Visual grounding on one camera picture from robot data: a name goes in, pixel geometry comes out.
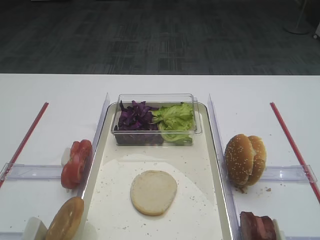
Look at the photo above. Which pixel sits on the green lettuce in container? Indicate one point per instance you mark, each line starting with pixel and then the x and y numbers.
pixel 174 118

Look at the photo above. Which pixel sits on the rear tomato slice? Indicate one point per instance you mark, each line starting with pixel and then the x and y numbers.
pixel 77 146

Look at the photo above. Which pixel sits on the tomato slice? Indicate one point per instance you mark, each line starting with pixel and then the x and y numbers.
pixel 72 172
pixel 77 146

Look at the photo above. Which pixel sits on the white holder behind tomato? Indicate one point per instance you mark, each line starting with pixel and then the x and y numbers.
pixel 65 156

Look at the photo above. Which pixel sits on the front tomato slice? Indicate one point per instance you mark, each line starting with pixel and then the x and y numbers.
pixel 72 172

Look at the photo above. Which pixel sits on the brown meat patty slices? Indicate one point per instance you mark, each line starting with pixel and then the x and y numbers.
pixel 256 227

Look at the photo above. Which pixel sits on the white holder by meat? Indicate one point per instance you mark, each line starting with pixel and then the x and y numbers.
pixel 280 235

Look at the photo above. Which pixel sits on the clear plastic salad container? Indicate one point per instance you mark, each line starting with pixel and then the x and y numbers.
pixel 157 138

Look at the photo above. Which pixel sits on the shredded purple cabbage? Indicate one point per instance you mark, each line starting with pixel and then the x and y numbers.
pixel 137 117

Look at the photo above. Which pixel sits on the left long acrylic divider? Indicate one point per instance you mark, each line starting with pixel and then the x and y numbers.
pixel 90 160

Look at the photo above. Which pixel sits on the long acrylic divider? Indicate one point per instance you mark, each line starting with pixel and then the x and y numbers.
pixel 90 160
pixel 233 231

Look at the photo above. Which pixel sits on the bottom bun half on tray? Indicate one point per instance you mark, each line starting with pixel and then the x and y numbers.
pixel 152 192

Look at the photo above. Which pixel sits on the front sesame bun top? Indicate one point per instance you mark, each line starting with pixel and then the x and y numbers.
pixel 239 159

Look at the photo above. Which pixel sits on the sesame bun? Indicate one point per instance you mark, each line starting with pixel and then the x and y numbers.
pixel 259 159
pixel 239 159

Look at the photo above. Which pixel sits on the metal baking tray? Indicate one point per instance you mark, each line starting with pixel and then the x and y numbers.
pixel 198 211

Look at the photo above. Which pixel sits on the rear sesame bun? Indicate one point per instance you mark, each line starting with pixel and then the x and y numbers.
pixel 259 159

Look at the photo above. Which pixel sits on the right red tape strip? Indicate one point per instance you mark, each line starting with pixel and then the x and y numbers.
pixel 295 147

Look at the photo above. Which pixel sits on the red tape strip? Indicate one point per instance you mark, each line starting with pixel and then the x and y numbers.
pixel 23 143
pixel 295 147

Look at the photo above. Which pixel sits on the right long acrylic divider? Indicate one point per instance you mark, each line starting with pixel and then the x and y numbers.
pixel 233 231

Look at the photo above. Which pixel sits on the left red tape strip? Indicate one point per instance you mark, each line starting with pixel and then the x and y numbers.
pixel 23 143

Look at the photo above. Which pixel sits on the white holder by patty disc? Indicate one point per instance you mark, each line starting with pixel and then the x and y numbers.
pixel 34 230

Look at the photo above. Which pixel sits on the right upper acrylic rail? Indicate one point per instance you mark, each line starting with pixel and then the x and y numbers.
pixel 292 174

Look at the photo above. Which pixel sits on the acrylic rail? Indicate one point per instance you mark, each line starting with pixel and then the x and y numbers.
pixel 19 172
pixel 292 174

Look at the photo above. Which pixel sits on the left upper acrylic rail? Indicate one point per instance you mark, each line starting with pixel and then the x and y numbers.
pixel 19 172

